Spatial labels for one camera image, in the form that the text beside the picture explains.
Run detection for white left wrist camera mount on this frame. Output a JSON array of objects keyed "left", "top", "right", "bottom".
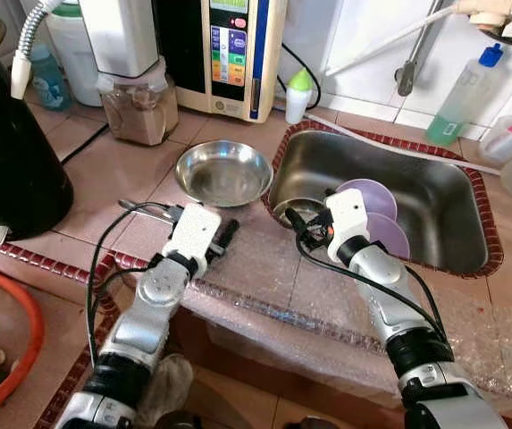
[{"left": 162, "top": 204, "right": 223, "bottom": 273}]

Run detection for glass jar of brown powder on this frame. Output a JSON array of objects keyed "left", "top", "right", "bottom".
[{"left": 97, "top": 58, "right": 180, "bottom": 147}]

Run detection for black electric kettle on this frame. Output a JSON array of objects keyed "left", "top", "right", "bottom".
[{"left": 0, "top": 18, "right": 75, "bottom": 240}]

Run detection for white green-lidded container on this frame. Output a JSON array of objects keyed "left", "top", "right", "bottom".
[{"left": 46, "top": 0, "right": 105, "bottom": 108}]

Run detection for flexible ionizer outlet hose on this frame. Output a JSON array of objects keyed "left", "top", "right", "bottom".
[{"left": 10, "top": 0, "right": 64, "bottom": 101}]

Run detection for purple plastic plate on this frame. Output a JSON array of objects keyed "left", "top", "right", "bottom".
[
  {"left": 334, "top": 179, "right": 399, "bottom": 223},
  {"left": 363, "top": 213, "right": 411, "bottom": 262}
]

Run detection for green dish soap bottle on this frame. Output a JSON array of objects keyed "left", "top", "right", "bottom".
[{"left": 425, "top": 43, "right": 505, "bottom": 147}]

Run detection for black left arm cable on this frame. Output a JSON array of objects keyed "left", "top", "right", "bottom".
[{"left": 86, "top": 204, "right": 180, "bottom": 367}]

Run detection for black kettle power cord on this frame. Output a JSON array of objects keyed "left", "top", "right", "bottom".
[{"left": 59, "top": 123, "right": 110, "bottom": 167}]

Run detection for white countertop appliance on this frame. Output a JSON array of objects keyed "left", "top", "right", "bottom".
[{"left": 79, "top": 0, "right": 161, "bottom": 80}]

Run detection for grey metal faucet pipe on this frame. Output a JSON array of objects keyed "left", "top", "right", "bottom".
[{"left": 395, "top": 0, "right": 453, "bottom": 97}]

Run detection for metal spoon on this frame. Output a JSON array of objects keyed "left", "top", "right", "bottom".
[{"left": 117, "top": 198, "right": 183, "bottom": 218}]

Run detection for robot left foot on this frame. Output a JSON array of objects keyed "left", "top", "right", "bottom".
[{"left": 135, "top": 353, "right": 196, "bottom": 428}]

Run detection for stainless steel sink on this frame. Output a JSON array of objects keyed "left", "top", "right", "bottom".
[{"left": 269, "top": 130, "right": 495, "bottom": 275}]

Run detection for shallow steel bowl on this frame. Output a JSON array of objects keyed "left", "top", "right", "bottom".
[{"left": 175, "top": 139, "right": 274, "bottom": 208}]

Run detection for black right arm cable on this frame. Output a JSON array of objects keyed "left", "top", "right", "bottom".
[{"left": 293, "top": 228, "right": 449, "bottom": 345}]

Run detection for black ionizer power cable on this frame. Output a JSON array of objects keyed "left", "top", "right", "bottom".
[{"left": 276, "top": 43, "right": 322, "bottom": 111}]

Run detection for teal plastic bottle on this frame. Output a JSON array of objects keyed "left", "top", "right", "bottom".
[{"left": 29, "top": 45, "right": 71, "bottom": 113}]

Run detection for small white green-capped bottle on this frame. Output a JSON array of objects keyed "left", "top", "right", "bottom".
[{"left": 285, "top": 69, "right": 315, "bottom": 125}]

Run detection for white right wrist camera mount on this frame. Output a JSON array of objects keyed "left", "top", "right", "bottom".
[{"left": 324, "top": 189, "right": 369, "bottom": 263}]

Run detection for white water hose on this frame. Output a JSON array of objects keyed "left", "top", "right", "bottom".
[{"left": 323, "top": 4, "right": 471, "bottom": 80}]

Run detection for beige water ionizer machine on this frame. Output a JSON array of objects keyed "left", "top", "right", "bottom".
[{"left": 153, "top": 0, "right": 290, "bottom": 123}]

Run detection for clear bubble wrap sheet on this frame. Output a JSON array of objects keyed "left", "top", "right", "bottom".
[{"left": 117, "top": 210, "right": 512, "bottom": 403}]

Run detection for beige hose connector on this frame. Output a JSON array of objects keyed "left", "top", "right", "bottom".
[{"left": 457, "top": 0, "right": 512, "bottom": 37}]

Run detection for small steel bowl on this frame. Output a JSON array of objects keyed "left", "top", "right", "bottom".
[{"left": 273, "top": 198, "right": 328, "bottom": 230}]

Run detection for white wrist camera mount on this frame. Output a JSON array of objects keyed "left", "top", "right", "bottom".
[
  {"left": 162, "top": 204, "right": 223, "bottom": 273},
  {"left": 324, "top": 189, "right": 369, "bottom": 263}
]

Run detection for orange red plastic basin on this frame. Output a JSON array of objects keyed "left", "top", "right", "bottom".
[{"left": 0, "top": 261, "right": 46, "bottom": 423}]

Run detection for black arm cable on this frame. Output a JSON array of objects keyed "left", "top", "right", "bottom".
[
  {"left": 293, "top": 228, "right": 449, "bottom": 345},
  {"left": 86, "top": 204, "right": 180, "bottom": 367}
]

